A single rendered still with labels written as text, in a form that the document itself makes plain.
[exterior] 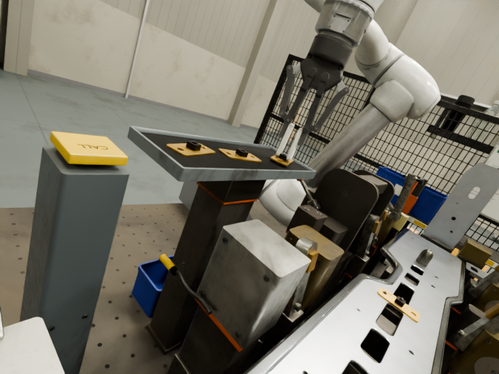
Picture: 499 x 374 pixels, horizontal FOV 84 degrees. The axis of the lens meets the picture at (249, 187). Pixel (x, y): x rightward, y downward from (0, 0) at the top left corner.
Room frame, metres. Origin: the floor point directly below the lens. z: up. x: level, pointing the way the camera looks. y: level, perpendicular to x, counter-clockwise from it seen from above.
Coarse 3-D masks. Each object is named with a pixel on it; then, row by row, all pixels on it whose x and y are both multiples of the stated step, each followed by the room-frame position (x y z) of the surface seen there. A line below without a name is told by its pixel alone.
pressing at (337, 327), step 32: (384, 256) 0.75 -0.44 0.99; (416, 256) 0.82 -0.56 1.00; (448, 256) 0.96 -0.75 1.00; (352, 288) 0.48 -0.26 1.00; (416, 288) 0.60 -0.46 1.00; (448, 288) 0.68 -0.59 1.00; (320, 320) 0.36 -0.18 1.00; (352, 320) 0.39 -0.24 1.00; (448, 320) 0.53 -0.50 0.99; (288, 352) 0.28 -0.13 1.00; (320, 352) 0.30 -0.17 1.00; (352, 352) 0.32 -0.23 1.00; (384, 352) 0.35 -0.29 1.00; (416, 352) 0.38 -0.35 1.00
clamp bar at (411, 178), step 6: (408, 174) 0.97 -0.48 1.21; (408, 180) 0.96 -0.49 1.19; (414, 180) 0.96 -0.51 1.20; (420, 180) 0.95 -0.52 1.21; (408, 186) 0.96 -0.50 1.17; (402, 192) 0.96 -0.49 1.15; (408, 192) 0.98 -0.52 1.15; (402, 198) 0.95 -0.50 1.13; (396, 204) 0.96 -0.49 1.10; (402, 204) 0.95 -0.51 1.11; (396, 210) 0.95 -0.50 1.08
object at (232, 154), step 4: (220, 148) 0.48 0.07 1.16; (224, 152) 0.46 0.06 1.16; (228, 152) 0.47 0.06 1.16; (232, 152) 0.49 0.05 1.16; (236, 152) 0.49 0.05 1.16; (240, 152) 0.48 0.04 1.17; (244, 152) 0.49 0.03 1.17; (228, 156) 0.45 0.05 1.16; (232, 156) 0.46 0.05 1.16; (236, 156) 0.47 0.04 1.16; (240, 156) 0.48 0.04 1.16; (244, 156) 0.49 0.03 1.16; (248, 156) 0.51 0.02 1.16; (252, 156) 0.52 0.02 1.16; (244, 160) 0.48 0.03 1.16; (248, 160) 0.48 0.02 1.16; (252, 160) 0.49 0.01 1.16; (256, 160) 0.50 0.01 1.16; (260, 160) 0.51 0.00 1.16
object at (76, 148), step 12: (60, 132) 0.28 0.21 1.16; (60, 144) 0.26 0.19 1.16; (72, 144) 0.26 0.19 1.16; (84, 144) 0.27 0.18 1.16; (96, 144) 0.29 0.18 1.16; (108, 144) 0.30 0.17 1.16; (72, 156) 0.24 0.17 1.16; (84, 156) 0.25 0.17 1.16; (96, 156) 0.26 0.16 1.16; (108, 156) 0.27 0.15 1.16; (120, 156) 0.28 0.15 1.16
